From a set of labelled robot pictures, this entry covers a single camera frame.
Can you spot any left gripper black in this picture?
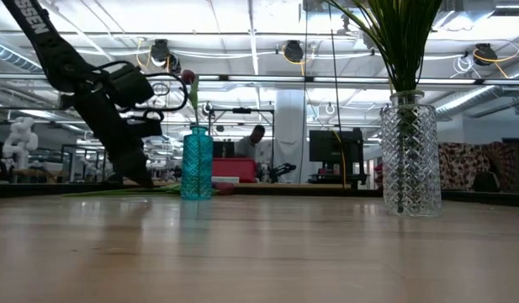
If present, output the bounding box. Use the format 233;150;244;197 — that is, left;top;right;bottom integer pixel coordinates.
61;90;163;189

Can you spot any dark red artificial tulip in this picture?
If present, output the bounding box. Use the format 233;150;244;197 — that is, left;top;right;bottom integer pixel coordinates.
64;183;183;198

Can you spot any clear glass vase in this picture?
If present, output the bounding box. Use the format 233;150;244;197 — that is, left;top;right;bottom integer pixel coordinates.
379;90;443;218

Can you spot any teal glass vase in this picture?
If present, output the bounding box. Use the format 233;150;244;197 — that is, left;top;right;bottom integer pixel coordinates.
179;125;214;201

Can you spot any red box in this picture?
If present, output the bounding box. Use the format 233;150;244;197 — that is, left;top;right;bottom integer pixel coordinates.
211;157;258;183

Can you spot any person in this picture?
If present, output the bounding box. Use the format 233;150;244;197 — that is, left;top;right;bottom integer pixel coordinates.
235;124;267;161

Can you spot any white robot figure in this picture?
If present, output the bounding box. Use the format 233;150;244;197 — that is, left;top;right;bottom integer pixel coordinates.
1;116;40;170

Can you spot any long horizontal light bar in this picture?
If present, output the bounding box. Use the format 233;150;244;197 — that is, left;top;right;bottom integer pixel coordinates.
0;72;519;84

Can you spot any black monitor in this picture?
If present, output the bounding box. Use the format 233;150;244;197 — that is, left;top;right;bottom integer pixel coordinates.
308;128;364;164

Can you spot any floral patterned cloth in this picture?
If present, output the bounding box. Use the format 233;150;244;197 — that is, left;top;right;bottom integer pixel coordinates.
437;141;519;193

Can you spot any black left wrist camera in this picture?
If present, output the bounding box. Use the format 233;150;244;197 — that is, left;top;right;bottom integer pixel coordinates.
107;62;156;109

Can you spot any black camera stand frame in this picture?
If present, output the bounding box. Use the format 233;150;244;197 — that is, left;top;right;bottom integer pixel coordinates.
207;107;276;183

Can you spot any black ceiling cable reel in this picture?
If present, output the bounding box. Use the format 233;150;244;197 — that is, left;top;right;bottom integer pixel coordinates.
472;42;499;67
149;38;183;75
283;40;305;64

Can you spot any yellow cable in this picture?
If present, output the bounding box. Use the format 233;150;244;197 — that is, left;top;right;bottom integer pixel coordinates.
331;128;347;189

